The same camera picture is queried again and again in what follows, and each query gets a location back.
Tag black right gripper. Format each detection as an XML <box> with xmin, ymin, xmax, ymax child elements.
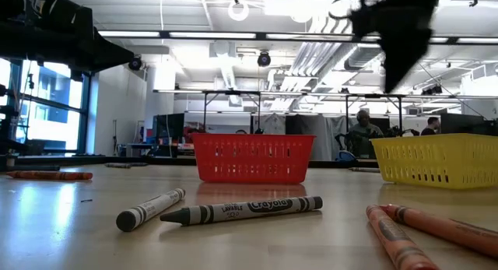
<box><xmin>349</xmin><ymin>0</ymin><xmax>439</xmax><ymax>93</ymax></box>

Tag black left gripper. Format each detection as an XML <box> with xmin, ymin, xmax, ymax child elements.
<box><xmin>0</xmin><ymin>12</ymin><xmax>135</xmax><ymax>72</ymax></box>

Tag orange crayon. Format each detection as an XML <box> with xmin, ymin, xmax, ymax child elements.
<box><xmin>380</xmin><ymin>203</ymin><xmax>498</xmax><ymax>260</ymax></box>
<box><xmin>365</xmin><ymin>204</ymin><xmax>440</xmax><ymax>270</ymax></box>
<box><xmin>5</xmin><ymin>170</ymin><xmax>94</xmax><ymax>181</ymax></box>

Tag black overhead light bar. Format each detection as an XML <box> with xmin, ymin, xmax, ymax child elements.
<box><xmin>95</xmin><ymin>28</ymin><xmax>498</xmax><ymax>45</ymax></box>

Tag black ceiling spotlight cluster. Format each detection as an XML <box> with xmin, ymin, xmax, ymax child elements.
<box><xmin>421</xmin><ymin>84</ymin><xmax>444</xmax><ymax>96</ymax></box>

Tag large dark-framed window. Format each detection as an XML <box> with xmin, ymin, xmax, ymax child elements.
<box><xmin>0</xmin><ymin>58</ymin><xmax>94</xmax><ymax>156</ymax></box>

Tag person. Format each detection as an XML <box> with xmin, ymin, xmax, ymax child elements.
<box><xmin>420</xmin><ymin>116</ymin><xmax>442</xmax><ymax>137</ymax></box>
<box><xmin>348</xmin><ymin>109</ymin><xmax>385</xmax><ymax>159</ymax></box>

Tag background desk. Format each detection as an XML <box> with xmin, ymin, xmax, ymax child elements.
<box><xmin>124</xmin><ymin>142</ymin><xmax>156</xmax><ymax>158</ymax></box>

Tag black office chair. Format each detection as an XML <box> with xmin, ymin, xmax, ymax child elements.
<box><xmin>335</xmin><ymin>132</ymin><xmax>351</xmax><ymax>151</ymax></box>

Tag yellow plastic basket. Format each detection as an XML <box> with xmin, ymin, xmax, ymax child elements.
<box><xmin>369</xmin><ymin>132</ymin><xmax>498</xmax><ymax>191</ymax></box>

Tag grey fabric curtain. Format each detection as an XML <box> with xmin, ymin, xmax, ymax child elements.
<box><xmin>310</xmin><ymin>114</ymin><xmax>351</xmax><ymax>162</ymax></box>

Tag blue round object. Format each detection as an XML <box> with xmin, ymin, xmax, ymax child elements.
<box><xmin>335</xmin><ymin>149</ymin><xmax>357</xmax><ymax>163</ymax></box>

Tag red background box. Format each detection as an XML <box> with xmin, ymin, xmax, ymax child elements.
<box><xmin>182</xmin><ymin>125</ymin><xmax>195</xmax><ymax>151</ymax></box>

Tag black equipment by window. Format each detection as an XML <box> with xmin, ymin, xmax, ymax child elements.
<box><xmin>0</xmin><ymin>82</ymin><xmax>44</xmax><ymax>156</ymax></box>

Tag white fabric cover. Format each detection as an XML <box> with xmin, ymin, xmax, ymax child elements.
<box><xmin>252</xmin><ymin>113</ymin><xmax>287</xmax><ymax>135</ymax></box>

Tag red plastic basket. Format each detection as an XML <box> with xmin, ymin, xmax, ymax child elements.
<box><xmin>191</xmin><ymin>132</ymin><xmax>317</xmax><ymax>184</ymax></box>

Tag silver ventilation duct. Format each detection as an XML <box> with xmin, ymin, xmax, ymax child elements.
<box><xmin>344</xmin><ymin>44</ymin><xmax>384</xmax><ymax>72</ymax></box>

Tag black metal rig frame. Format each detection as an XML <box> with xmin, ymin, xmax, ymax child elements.
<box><xmin>344</xmin><ymin>93</ymin><xmax>404</xmax><ymax>138</ymax></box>
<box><xmin>202</xmin><ymin>89</ymin><xmax>262</xmax><ymax>135</ymax></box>

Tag white ring ceiling lamp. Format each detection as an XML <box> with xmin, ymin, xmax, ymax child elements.
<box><xmin>227</xmin><ymin>0</ymin><xmax>250</xmax><ymax>23</ymax></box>

